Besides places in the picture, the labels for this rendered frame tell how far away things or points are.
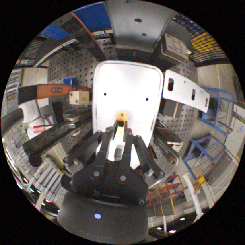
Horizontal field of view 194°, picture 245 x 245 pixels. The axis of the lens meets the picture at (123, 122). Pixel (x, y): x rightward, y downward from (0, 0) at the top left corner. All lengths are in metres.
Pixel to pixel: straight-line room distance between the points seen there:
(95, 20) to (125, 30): 0.12
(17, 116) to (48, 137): 0.49
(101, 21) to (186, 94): 0.38
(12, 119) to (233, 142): 8.62
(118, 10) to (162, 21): 0.08
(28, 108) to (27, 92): 0.53
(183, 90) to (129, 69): 0.20
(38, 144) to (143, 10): 0.32
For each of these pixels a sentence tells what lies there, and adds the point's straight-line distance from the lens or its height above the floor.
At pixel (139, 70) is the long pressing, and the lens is 0.24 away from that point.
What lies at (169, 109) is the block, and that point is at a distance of 0.29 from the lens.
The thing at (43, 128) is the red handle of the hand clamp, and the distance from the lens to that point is 0.26.
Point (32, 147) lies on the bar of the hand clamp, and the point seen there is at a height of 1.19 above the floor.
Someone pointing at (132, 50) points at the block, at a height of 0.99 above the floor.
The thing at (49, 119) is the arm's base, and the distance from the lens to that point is 0.79.
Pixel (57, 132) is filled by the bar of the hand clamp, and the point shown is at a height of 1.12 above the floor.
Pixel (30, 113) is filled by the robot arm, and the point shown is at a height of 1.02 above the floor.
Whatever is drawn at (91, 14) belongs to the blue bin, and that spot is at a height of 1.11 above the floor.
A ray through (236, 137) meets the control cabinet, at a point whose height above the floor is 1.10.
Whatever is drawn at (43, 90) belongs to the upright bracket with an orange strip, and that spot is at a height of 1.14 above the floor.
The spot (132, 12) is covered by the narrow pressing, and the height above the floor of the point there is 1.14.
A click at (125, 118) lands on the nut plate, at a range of 0.23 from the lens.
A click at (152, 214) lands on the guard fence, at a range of 8.06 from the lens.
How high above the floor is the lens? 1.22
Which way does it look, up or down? 69 degrees down
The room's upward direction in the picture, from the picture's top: 173 degrees counter-clockwise
